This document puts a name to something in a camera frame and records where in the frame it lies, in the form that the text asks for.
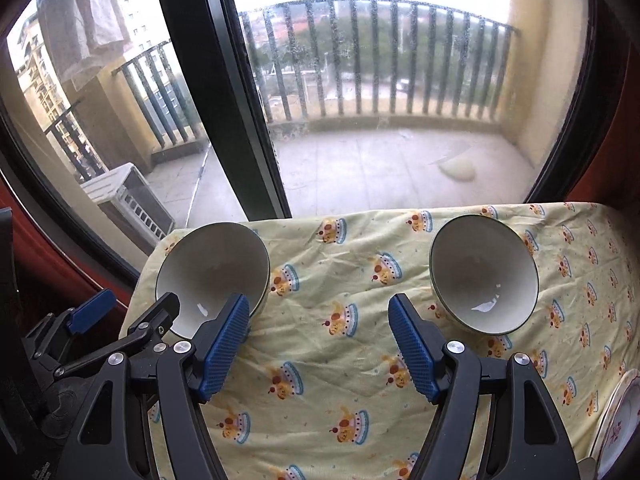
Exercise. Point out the black window frame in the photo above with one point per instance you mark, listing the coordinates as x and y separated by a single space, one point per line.
182 106

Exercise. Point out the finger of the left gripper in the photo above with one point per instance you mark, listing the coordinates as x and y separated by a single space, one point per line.
150 327
90 312

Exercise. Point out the white hanging cloth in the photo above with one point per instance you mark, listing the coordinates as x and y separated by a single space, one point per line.
82 37

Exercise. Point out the yellow crown-print tablecloth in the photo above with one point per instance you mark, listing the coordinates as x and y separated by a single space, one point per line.
320 391

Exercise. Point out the white air conditioner unit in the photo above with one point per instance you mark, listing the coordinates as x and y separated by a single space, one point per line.
127 199

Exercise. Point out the white red-rimmed plate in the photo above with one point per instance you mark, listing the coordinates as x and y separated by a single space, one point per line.
617 425

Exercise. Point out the red curtain left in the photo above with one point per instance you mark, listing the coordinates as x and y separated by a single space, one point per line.
52 279

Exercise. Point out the red curtain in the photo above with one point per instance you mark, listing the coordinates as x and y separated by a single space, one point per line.
52 279
612 179

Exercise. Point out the large cream patterned bowl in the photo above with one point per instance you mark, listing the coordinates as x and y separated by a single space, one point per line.
483 275

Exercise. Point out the red curtain right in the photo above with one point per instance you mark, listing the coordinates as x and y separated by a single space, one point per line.
612 179

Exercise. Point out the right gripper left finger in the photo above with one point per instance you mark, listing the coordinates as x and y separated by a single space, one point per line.
116 441

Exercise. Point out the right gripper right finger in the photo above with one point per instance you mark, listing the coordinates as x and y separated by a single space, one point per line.
525 436

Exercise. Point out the balcony metal railing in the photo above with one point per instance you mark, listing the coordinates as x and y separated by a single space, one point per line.
314 59

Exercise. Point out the small cream bowl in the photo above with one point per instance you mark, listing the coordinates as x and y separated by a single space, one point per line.
208 265

